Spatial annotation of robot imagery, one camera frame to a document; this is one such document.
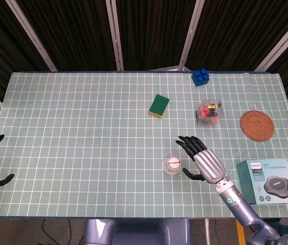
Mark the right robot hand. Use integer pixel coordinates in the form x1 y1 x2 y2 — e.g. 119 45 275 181
175 135 228 185

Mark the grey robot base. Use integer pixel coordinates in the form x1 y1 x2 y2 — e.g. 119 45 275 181
82 218 193 245

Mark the blue floor cable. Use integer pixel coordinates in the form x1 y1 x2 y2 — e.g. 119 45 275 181
213 218 223 245

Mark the blue toy building brick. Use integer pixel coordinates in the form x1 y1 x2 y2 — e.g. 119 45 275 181
191 68 210 87

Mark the yellow floor tape strip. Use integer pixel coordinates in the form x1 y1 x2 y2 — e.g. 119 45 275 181
235 219 247 245

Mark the green and yellow sponge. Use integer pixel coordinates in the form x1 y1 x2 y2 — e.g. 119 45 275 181
148 94 170 119

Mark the teal Philips speaker box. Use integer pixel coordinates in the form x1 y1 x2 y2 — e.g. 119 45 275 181
236 158 288 205

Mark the round woven brown coaster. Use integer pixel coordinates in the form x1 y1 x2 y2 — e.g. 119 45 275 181
240 110 275 142

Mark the green checkered tablecloth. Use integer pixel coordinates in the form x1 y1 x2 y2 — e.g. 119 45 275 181
0 71 288 218

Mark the clear plastic box with parts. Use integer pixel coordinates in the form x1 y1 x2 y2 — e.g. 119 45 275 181
196 99 224 128

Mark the white paper cup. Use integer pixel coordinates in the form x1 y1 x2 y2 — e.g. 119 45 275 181
162 155 182 176

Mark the black floor cable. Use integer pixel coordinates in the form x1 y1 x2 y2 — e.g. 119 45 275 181
66 218 74 245
41 218 56 245

